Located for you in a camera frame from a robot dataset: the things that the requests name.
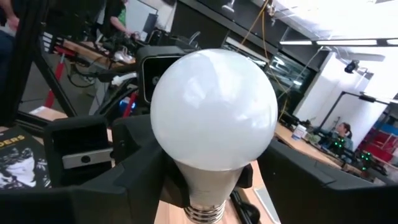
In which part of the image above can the black aluminium rig frame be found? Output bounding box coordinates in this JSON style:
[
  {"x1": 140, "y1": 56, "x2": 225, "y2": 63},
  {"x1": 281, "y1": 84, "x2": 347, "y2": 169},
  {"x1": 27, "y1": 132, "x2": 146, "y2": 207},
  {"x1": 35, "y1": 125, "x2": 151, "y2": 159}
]
[{"x1": 0, "y1": 0, "x2": 78, "y2": 131}]

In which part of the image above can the white frosted lightbulb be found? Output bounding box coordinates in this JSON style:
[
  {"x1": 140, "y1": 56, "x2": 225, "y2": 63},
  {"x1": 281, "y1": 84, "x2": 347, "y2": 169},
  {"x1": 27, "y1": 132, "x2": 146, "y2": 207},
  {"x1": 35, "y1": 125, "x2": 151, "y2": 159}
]
[{"x1": 150, "y1": 48, "x2": 279, "y2": 224}]

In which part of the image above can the black background rig frame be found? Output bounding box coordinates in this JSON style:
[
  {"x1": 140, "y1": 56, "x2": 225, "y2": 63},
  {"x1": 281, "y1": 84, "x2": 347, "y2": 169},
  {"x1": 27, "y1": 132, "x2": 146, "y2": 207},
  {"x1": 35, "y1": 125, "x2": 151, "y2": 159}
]
[{"x1": 315, "y1": 91, "x2": 398, "y2": 133}]

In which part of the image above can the silver camera in black mount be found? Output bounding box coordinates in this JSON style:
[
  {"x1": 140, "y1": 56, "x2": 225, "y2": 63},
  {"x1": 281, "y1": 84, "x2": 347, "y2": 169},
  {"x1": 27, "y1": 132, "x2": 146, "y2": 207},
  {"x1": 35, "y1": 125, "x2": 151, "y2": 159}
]
[{"x1": 43, "y1": 116, "x2": 114, "y2": 187}]

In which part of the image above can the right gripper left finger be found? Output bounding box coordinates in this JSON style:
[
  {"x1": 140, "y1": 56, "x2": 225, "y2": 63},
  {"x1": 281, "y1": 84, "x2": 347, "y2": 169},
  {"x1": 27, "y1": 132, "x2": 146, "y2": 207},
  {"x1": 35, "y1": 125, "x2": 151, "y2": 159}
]
[{"x1": 0, "y1": 114, "x2": 190, "y2": 224}]

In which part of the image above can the black book with face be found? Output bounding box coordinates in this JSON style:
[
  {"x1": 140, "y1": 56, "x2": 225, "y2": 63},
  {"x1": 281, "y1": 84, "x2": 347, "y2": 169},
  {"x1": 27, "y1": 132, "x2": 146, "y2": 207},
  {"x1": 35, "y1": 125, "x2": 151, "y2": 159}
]
[{"x1": 0, "y1": 126, "x2": 52, "y2": 190}]

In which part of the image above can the yellow hanging cable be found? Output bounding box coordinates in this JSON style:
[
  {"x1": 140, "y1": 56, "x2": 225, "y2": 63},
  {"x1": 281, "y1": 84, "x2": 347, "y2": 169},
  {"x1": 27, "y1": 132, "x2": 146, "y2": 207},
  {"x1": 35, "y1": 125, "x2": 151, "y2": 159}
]
[{"x1": 241, "y1": 0, "x2": 289, "y2": 121}]

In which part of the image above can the white cable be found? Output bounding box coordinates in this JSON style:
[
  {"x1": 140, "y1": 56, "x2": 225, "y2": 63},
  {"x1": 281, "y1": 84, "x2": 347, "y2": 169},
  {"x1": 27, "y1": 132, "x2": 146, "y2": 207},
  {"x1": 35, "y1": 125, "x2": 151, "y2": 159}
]
[{"x1": 111, "y1": 72, "x2": 138, "y2": 86}]

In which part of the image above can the white plastic container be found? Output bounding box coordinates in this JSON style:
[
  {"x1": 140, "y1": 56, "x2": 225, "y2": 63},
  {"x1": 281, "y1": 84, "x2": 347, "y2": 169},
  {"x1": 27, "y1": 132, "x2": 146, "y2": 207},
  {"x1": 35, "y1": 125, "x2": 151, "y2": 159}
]
[{"x1": 291, "y1": 124, "x2": 308, "y2": 141}]

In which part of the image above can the person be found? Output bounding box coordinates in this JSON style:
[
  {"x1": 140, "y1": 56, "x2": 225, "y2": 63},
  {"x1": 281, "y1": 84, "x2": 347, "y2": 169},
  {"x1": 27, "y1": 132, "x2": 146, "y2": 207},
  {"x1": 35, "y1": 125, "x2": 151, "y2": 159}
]
[
  {"x1": 323, "y1": 122, "x2": 354, "y2": 153},
  {"x1": 104, "y1": 0, "x2": 139, "y2": 40},
  {"x1": 0, "y1": 0, "x2": 21, "y2": 91}
]

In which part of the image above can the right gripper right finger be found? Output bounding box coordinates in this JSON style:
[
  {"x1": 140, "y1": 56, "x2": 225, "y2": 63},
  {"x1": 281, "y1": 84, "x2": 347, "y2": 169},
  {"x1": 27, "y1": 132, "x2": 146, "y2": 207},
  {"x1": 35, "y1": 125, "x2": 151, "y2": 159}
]
[{"x1": 236, "y1": 139, "x2": 398, "y2": 224}]

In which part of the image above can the overhead strip light bar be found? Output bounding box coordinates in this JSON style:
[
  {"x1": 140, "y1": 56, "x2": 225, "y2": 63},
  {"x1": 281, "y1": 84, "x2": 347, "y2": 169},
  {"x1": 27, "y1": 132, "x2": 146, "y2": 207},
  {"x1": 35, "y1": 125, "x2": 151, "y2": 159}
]
[{"x1": 279, "y1": 39, "x2": 398, "y2": 47}]

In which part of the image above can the black ceiling camera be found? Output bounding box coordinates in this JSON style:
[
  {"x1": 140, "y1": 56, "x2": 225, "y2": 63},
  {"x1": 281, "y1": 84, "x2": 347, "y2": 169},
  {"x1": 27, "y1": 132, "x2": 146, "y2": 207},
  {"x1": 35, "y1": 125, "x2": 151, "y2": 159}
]
[{"x1": 344, "y1": 60, "x2": 361, "y2": 75}]

